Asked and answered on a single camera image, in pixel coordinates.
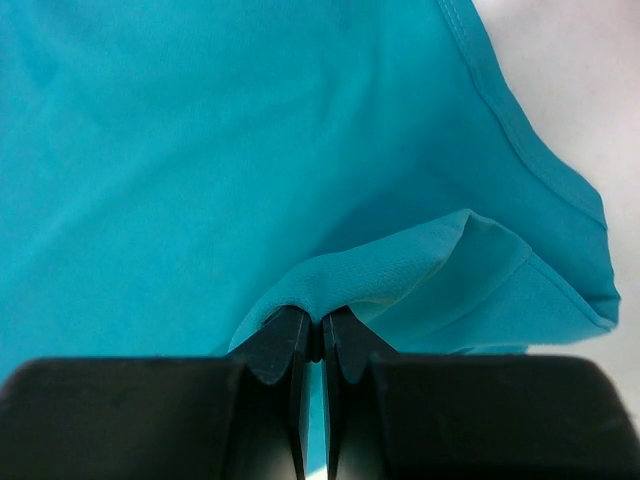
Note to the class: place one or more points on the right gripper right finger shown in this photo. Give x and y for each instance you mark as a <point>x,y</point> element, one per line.
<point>393,415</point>

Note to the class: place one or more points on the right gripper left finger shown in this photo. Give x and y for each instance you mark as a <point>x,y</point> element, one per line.
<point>239,416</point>

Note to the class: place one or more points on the teal polo shirt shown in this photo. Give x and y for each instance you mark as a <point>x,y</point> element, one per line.
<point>175,172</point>

